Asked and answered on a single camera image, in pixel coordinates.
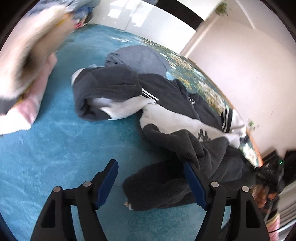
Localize dark grey fleece jacket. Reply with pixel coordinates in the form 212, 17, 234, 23
71, 64, 255, 211

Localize beige folded clothes pile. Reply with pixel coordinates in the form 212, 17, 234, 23
1, 5, 74, 114

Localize person's right hand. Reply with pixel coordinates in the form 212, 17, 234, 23
251, 185, 278, 209

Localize teal floral bed blanket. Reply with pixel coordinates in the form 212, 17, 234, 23
0, 22, 260, 241

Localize pink folded garment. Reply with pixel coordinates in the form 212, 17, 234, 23
1, 53, 57, 135

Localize grey folded fleece garment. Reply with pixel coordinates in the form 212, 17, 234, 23
105, 45, 170, 78

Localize green hanging plant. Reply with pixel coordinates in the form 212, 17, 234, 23
214, 1, 231, 16

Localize white glossy wardrobe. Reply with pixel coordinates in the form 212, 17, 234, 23
87, 0, 223, 55

